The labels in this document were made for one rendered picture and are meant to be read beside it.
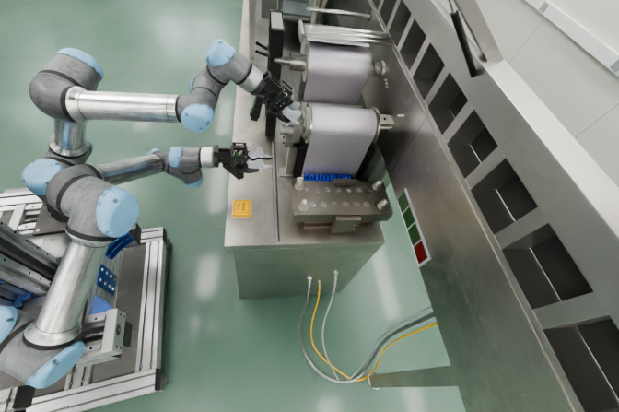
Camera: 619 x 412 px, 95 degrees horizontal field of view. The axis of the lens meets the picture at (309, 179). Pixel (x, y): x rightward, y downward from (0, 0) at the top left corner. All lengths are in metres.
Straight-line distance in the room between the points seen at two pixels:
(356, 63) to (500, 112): 0.61
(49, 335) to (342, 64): 1.18
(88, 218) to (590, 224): 1.00
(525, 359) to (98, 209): 0.96
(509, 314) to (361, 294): 1.47
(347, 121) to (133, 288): 1.48
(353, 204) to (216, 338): 1.22
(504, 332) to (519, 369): 0.06
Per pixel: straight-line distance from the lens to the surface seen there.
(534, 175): 0.68
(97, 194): 0.87
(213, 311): 2.01
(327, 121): 1.01
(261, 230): 1.17
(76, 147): 1.35
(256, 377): 1.95
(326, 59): 1.15
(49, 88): 1.00
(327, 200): 1.12
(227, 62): 0.86
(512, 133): 0.72
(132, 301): 1.91
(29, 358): 1.06
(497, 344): 0.80
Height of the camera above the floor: 1.95
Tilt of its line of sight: 52 degrees down
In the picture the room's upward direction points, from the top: 15 degrees clockwise
